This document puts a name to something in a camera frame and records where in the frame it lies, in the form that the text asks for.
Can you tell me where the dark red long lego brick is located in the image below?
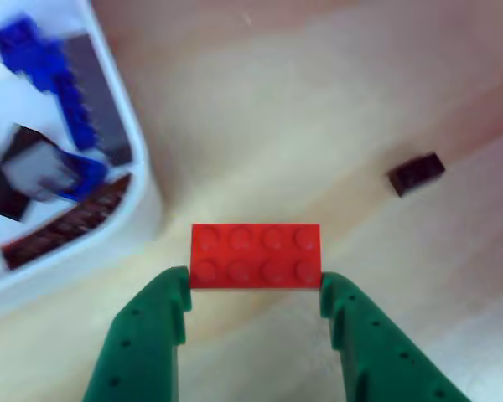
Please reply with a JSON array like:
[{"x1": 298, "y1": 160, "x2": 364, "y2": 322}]
[{"x1": 0, "y1": 173, "x2": 134, "y2": 271}]

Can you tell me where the black lego brick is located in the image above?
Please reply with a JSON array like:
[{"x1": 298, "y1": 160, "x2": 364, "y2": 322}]
[{"x1": 387, "y1": 152, "x2": 447, "y2": 198}]

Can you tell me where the white plastic bin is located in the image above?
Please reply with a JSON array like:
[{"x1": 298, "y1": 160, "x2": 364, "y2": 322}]
[{"x1": 0, "y1": 0, "x2": 163, "y2": 323}]

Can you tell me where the blue two-by-four lego brick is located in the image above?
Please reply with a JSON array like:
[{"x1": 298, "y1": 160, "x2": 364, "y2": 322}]
[{"x1": 52, "y1": 73, "x2": 102, "y2": 152}]

